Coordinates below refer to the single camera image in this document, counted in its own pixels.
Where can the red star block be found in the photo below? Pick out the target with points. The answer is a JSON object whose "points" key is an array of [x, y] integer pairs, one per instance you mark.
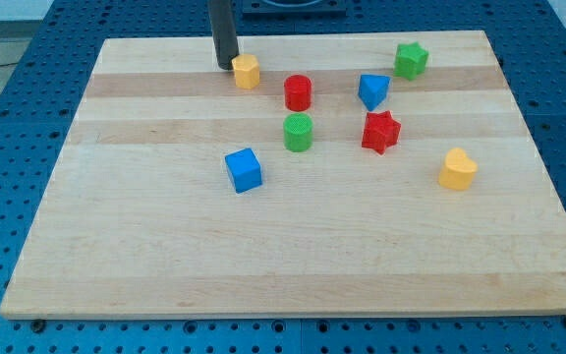
{"points": [[381, 131]]}

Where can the yellow hexagon block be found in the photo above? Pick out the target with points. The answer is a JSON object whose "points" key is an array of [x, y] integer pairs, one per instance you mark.
{"points": [[246, 71]]}

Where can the blue triangle block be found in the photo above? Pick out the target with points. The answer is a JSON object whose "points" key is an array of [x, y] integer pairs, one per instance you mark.
{"points": [[373, 90]]}

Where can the wooden board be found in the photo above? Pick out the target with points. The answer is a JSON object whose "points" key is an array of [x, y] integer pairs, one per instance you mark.
{"points": [[140, 221]]}

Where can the green cylinder block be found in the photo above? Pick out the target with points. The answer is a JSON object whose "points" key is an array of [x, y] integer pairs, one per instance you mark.
{"points": [[297, 129]]}

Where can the blue cube block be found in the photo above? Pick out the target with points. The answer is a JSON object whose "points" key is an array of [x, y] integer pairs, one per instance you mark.
{"points": [[243, 169]]}

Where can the green star block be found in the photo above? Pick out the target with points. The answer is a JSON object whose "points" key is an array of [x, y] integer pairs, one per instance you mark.
{"points": [[410, 60]]}

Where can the yellow heart block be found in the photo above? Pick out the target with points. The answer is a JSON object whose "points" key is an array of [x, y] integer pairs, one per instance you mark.
{"points": [[458, 170]]}

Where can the black cylindrical robot arm rod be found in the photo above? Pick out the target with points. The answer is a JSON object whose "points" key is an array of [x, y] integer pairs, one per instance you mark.
{"points": [[224, 35]]}

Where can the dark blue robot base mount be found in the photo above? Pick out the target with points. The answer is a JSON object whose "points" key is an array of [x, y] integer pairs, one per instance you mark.
{"points": [[285, 8]]}

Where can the red cylinder block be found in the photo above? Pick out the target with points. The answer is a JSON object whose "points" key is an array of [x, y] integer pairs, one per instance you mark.
{"points": [[297, 93]]}

